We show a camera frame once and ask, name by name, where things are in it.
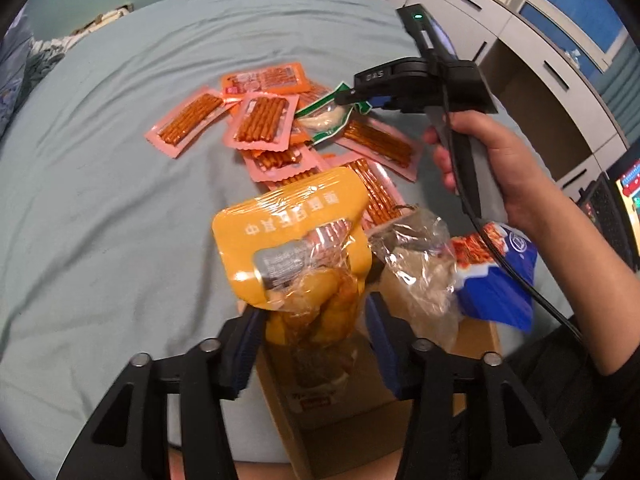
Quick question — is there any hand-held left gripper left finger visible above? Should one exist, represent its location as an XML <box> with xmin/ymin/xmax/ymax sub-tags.
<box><xmin>55</xmin><ymin>307</ymin><xmax>268</xmax><ymax>480</ymax></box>

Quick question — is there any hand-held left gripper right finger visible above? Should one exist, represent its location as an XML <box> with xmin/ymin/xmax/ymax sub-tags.
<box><xmin>365</xmin><ymin>291</ymin><xmax>566</xmax><ymax>480</ymax></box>

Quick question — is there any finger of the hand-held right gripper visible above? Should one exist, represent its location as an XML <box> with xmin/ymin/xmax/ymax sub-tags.
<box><xmin>353</xmin><ymin>59</ymin><xmax>432</xmax><ymax>97</ymax></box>
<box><xmin>333</xmin><ymin>89</ymin><xmax>402</xmax><ymax>110</ymax></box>

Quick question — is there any green and white snack packet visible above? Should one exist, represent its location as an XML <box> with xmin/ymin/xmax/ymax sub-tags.
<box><xmin>294</xmin><ymin>81</ymin><xmax>374</xmax><ymax>147</ymax></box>

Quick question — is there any clear plastic snack bag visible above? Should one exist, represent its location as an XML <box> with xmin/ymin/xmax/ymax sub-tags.
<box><xmin>369</xmin><ymin>204</ymin><xmax>464</xmax><ymax>357</ymax></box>

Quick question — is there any brown cardboard box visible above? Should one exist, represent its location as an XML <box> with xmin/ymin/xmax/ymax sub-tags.
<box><xmin>236</xmin><ymin>280</ymin><xmax>503</xmax><ymax>480</ymax></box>

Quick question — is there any yellow snack bag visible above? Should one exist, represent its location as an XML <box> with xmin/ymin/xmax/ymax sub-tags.
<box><xmin>211</xmin><ymin>166</ymin><xmax>374</xmax><ymax>403</ymax></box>

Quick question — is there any pile of pink stick packets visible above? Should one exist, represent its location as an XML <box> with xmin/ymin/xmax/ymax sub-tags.
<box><xmin>144</xmin><ymin>77</ymin><xmax>422</xmax><ymax>235</ymax></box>

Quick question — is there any blue snack bag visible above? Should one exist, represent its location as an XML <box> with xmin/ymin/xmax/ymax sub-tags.
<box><xmin>446</xmin><ymin>221</ymin><xmax>539</xmax><ymax>333</ymax></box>

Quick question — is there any person's right hand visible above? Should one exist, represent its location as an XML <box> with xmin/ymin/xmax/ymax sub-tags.
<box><xmin>423</xmin><ymin>109</ymin><xmax>557</xmax><ymax>241</ymax></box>

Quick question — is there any white drawer cabinet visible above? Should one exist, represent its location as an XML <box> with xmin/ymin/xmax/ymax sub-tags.
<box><xmin>357</xmin><ymin>0</ymin><xmax>632</xmax><ymax>191</ymax></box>

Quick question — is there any wide orange snack packet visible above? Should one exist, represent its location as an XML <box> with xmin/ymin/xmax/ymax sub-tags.
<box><xmin>220</xmin><ymin>62</ymin><xmax>307</xmax><ymax>97</ymax></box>

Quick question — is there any window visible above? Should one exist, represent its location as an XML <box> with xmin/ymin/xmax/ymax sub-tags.
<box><xmin>517</xmin><ymin>0</ymin><xmax>632</xmax><ymax>77</ymax></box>

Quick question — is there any teal curtain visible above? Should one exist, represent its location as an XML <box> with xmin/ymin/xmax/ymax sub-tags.
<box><xmin>597</xmin><ymin>52</ymin><xmax>640</xmax><ymax>133</ymax></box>

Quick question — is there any colourful monitor screen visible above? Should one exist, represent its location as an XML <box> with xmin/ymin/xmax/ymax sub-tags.
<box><xmin>605</xmin><ymin>156</ymin><xmax>640</xmax><ymax>233</ymax></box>

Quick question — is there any bed with light blue sheet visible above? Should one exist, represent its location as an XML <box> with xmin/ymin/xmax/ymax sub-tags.
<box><xmin>0</xmin><ymin>0</ymin><xmax>591</xmax><ymax>463</ymax></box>

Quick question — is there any cluttered bedside shelf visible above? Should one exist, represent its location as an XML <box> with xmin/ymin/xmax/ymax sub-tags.
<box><xmin>70</xmin><ymin>4</ymin><xmax>136</xmax><ymax>36</ymax></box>

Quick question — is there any blue patterned bedding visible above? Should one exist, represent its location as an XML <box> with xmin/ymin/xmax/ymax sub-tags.
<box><xmin>0</xmin><ymin>12</ymin><xmax>68</xmax><ymax>136</ymax></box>

